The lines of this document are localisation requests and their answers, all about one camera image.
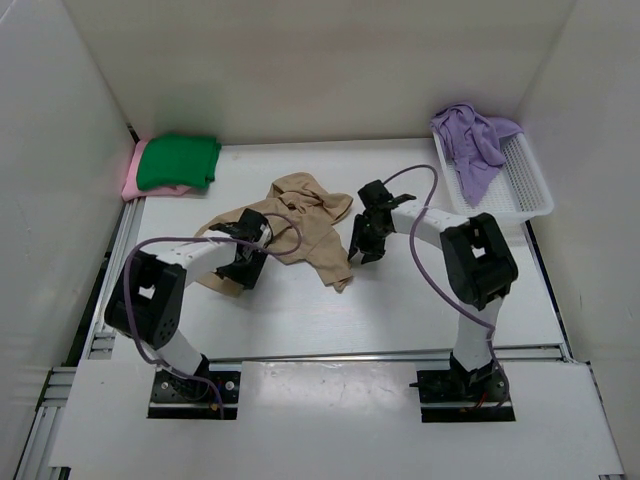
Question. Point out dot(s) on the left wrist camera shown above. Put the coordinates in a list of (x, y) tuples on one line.
[(252, 227)]

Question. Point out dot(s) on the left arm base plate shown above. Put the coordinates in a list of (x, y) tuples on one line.
[(180, 399)]

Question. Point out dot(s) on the beige t shirt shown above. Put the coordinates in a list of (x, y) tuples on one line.
[(302, 215)]

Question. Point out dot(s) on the folded pink t shirt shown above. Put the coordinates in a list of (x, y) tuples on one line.
[(131, 191)]

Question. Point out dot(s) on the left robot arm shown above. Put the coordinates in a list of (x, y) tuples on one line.
[(146, 303)]

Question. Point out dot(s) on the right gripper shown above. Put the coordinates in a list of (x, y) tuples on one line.
[(358, 241)]

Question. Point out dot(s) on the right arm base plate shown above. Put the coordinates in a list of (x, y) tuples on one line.
[(443, 399)]

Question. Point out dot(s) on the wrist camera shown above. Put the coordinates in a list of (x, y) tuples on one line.
[(375, 196), (252, 227)]

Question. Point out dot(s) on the purple t shirt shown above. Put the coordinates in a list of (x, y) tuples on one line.
[(472, 142)]

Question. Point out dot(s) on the aluminium frame rail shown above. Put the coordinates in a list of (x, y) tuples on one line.
[(93, 340)]

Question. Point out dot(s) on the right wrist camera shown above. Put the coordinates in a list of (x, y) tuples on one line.
[(375, 196)]

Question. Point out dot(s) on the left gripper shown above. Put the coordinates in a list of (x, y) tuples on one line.
[(246, 277)]

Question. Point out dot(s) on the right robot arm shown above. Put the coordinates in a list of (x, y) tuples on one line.
[(479, 265)]

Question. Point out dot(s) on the green t shirt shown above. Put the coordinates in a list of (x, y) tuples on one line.
[(176, 160)]

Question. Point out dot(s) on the white plastic basket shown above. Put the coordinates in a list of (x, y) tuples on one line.
[(517, 194)]

